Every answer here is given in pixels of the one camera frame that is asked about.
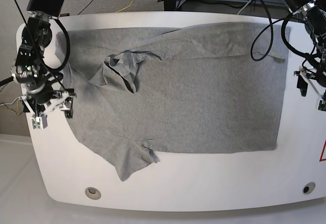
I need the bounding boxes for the table cable grommet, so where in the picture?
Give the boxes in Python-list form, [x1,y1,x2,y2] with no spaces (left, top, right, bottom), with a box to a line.
[303,182,316,195]
[85,187,101,200]

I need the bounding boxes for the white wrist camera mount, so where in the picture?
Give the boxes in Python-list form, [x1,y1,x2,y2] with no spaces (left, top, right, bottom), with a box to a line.
[21,89,76,129]
[294,67,325,111]

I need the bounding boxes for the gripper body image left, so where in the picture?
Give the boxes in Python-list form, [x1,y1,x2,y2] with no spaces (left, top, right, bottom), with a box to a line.
[25,88,57,112]

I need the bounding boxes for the right table cable grommet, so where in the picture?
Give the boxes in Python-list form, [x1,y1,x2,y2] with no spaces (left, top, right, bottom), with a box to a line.
[303,182,316,195]

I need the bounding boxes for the black rod at left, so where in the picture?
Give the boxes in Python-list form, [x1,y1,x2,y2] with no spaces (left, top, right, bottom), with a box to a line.
[0,76,13,87]

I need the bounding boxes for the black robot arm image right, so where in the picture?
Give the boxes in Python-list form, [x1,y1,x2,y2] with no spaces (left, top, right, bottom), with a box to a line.
[280,0,325,97]

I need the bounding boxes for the black bar behind table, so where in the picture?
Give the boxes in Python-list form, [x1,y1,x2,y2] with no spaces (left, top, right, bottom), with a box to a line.
[60,13,70,17]

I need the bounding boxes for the left table cable grommet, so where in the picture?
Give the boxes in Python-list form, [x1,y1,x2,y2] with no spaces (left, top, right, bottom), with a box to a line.
[85,187,101,200]

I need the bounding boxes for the red warning triangle sticker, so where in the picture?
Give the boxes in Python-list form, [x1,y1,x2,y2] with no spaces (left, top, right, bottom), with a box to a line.
[319,141,326,162]

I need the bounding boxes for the yellow and white side cables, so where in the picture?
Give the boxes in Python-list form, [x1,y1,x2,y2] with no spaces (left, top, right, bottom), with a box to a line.
[0,98,22,117]

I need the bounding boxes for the grey T-shirt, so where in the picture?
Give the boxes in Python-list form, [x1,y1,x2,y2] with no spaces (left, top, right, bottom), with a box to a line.
[63,22,288,181]

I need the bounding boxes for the black table leg post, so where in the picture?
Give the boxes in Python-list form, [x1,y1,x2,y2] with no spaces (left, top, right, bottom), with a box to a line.
[163,0,182,12]

